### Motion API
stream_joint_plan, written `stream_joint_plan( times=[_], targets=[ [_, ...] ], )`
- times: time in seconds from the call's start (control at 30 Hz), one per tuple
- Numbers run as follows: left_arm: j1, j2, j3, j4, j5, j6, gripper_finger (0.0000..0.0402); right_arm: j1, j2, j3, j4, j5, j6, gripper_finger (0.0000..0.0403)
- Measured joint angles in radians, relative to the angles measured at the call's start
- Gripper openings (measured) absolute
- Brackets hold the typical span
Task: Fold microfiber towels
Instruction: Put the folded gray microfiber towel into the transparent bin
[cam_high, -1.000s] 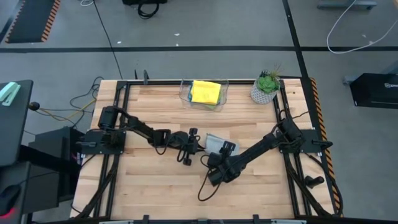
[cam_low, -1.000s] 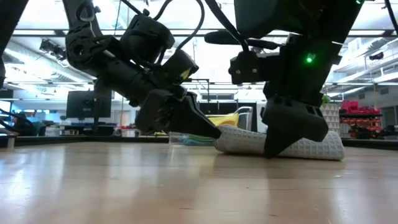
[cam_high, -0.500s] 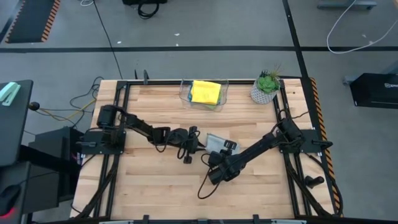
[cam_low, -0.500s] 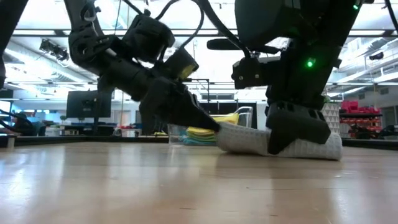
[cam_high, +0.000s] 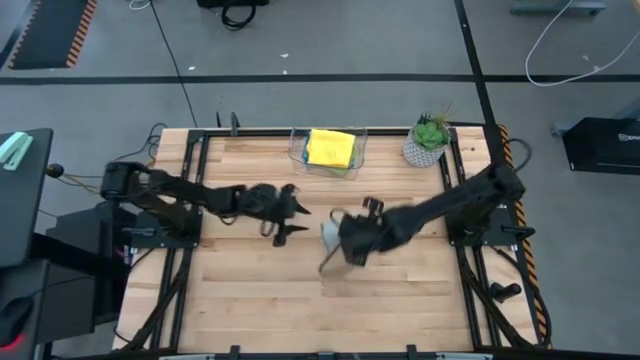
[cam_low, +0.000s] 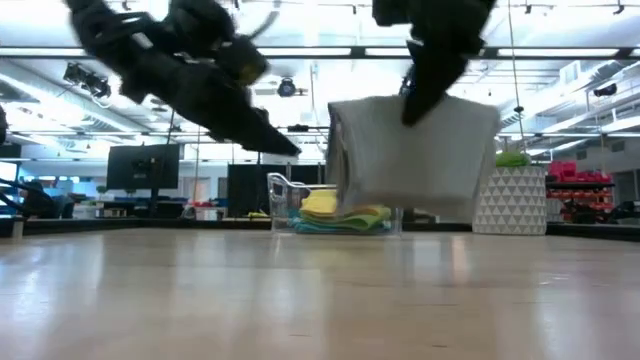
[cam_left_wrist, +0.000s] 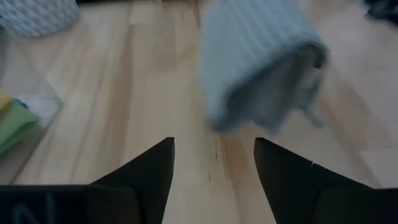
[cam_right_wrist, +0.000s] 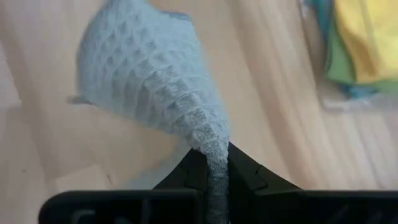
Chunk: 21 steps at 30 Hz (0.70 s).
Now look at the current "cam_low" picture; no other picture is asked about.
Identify green microfiber towel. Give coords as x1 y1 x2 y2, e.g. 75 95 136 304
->
298 203 393 233

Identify dark hanging cable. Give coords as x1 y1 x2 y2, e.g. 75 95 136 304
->
507 0 527 151

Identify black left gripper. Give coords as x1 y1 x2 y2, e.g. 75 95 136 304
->
164 59 303 158

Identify black background rig frame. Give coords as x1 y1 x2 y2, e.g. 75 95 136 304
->
257 123 331 166

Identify red storage bins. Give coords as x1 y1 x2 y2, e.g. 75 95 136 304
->
546 159 615 224

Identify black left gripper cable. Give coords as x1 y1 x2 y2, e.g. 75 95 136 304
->
247 9 281 42

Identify black ceiling device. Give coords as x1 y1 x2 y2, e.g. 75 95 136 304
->
62 61 113 100
592 82 620 99

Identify clear plastic bin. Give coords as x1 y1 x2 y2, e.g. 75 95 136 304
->
267 171 404 237

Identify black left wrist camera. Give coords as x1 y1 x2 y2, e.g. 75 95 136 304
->
214 34 271 89

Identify black round camera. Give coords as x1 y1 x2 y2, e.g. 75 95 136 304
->
276 76 298 99

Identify black bar with light strips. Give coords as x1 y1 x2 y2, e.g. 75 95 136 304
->
0 46 640 61

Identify grey microfiber towel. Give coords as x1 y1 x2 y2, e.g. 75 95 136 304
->
324 93 503 224

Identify blue microfiber towel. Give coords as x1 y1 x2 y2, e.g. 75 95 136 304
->
291 217 394 236

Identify yellow microfiber towel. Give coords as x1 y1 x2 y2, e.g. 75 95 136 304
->
299 188 391 219

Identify succulent in patterned white pot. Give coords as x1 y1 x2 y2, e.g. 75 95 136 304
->
472 149 549 236

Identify black monitor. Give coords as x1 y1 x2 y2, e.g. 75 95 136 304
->
106 143 181 201

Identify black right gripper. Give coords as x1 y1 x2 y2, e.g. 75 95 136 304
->
399 37 486 128

